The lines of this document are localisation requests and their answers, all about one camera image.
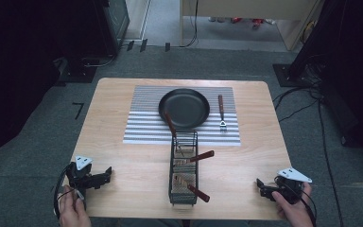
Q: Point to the black frying pan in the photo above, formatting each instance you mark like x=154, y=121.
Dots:
x=184, y=108

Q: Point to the black curtain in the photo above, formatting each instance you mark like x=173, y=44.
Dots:
x=353, y=63
x=19, y=63

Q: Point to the red shoes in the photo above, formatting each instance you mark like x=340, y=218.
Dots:
x=249, y=21

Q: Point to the black tape strip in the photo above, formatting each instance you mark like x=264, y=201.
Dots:
x=130, y=45
x=167, y=47
x=143, y=45

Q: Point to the grey striped table mat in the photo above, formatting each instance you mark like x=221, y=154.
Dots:
x=145, y=126

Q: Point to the person's right hand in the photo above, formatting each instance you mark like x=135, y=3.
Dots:
x=293, y=213

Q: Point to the dark cabinet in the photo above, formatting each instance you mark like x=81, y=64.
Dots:
x=116, y=22

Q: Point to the black stand base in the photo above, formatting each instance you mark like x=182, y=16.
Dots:
x=285, y=75
x=77, y=71

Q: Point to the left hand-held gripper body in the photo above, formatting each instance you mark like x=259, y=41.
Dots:
x=79, y=176

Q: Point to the person's left hand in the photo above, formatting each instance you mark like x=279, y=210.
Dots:
x=72, y=209

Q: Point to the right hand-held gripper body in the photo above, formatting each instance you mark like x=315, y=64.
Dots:
x=291, y=184

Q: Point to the light wooden desk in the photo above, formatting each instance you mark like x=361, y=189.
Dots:
x=249, y=6

